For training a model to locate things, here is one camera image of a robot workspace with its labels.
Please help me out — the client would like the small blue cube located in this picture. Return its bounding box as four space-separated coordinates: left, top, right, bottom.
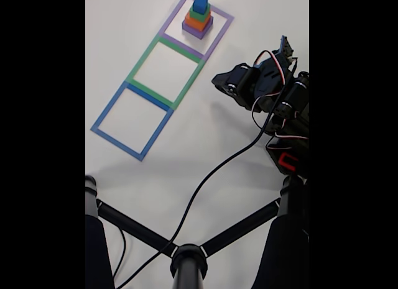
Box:
192 0 208 15

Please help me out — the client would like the blue square frame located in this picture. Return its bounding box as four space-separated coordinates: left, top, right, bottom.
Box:
90 80 174 162

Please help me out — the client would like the purple square frame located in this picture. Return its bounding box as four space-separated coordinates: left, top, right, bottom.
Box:
160 0 234 60

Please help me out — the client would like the green square frame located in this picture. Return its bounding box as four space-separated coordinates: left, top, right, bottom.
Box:
127 34 206 110

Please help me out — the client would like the red white servo wire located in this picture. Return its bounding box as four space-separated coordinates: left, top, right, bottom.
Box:
251 50 299 128
266 129 310 150

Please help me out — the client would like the thick black cable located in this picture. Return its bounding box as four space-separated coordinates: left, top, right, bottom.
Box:
116 65 297 289

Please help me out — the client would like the thin black cable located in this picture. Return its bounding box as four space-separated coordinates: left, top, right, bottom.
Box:
112 227 127 279

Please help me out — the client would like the large purple cube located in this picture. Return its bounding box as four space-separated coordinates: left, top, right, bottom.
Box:
182 16 215 40

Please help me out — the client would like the black tripod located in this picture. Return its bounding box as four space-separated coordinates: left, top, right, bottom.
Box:
85 173 310 289

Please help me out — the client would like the green cube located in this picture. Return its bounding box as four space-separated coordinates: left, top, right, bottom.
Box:
188 2 211 22

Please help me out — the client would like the black camera box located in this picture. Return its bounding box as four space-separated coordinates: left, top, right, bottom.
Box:
276 35 299 68

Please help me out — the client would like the orange cube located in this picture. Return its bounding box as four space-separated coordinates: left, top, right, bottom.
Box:
184 11 213 32

